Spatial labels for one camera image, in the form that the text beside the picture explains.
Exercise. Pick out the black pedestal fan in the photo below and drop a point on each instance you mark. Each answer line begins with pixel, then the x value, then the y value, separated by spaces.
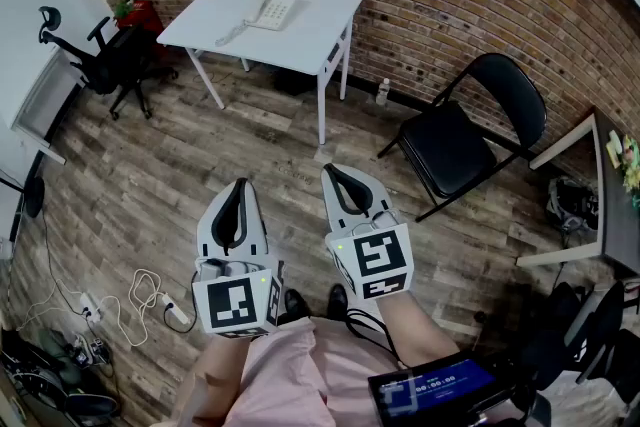
pixel 35 197

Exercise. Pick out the person's black left shoe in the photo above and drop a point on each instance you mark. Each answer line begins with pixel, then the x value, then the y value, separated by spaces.
pixel 295 304

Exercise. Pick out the person's left forearm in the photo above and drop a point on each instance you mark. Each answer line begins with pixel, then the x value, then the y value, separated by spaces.
pixel 220 375

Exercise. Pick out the yellow flower bouquet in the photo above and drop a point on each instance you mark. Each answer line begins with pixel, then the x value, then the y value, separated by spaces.
pixel 630 165

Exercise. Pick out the red box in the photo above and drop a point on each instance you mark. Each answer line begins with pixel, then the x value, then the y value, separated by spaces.
pixel 147 17

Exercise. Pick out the leafy green plant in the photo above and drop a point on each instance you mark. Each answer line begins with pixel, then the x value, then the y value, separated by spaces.
pixel 123 8

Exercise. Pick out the person's black right shoe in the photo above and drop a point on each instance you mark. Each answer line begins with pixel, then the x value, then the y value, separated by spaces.
pixel 338 301

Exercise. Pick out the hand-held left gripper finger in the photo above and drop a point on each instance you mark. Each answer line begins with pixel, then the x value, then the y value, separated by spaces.
pixel 257 225
pixel 205 230

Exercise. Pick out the person's pink clothing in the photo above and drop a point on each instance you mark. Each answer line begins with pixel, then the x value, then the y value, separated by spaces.
pixel 290 375

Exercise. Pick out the black folding chair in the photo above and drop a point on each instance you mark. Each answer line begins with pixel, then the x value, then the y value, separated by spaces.
pixel 445 150

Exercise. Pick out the white telephone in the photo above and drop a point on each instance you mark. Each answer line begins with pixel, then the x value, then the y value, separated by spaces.
pixel 277 10

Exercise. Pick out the dark green bag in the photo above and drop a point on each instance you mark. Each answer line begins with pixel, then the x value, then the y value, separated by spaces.
pixel 57 355

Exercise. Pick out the person's right forearm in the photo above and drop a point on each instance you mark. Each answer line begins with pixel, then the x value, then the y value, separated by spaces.
pixel 415 330

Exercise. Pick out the black blue-screen device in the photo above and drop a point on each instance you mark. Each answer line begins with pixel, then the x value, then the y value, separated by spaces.
pixel 435 387

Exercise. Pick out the white power strip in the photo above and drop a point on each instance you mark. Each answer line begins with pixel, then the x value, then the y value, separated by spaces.
pixel 90 306
pixel 175 310

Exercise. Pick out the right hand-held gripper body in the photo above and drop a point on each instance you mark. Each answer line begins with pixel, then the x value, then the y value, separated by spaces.
pixel 375 255

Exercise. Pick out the white square table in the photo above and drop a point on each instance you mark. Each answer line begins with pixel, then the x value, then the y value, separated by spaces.
pixel 310 30

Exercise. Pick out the person's black shoe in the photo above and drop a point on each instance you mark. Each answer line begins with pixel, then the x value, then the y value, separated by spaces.
pixel 338 301
pixel 295 304

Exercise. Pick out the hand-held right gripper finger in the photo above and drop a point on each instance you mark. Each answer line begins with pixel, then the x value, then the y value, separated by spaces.
pixel 328 200
pixel 380 200

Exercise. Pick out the black office chair with headrest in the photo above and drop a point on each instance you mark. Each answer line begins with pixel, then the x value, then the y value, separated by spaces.
pixel 115 65

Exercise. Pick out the grey backpack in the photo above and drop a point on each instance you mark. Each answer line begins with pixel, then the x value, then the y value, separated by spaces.
pixel 572 205

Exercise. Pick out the dark desk with white frame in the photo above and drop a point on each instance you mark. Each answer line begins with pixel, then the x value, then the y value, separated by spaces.
pixel 617 215

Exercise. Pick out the clear plastic bottle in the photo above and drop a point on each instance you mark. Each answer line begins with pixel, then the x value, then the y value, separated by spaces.
pixel 382 92

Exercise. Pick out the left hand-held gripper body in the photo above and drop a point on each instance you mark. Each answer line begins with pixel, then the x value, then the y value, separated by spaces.
pixel 235 305

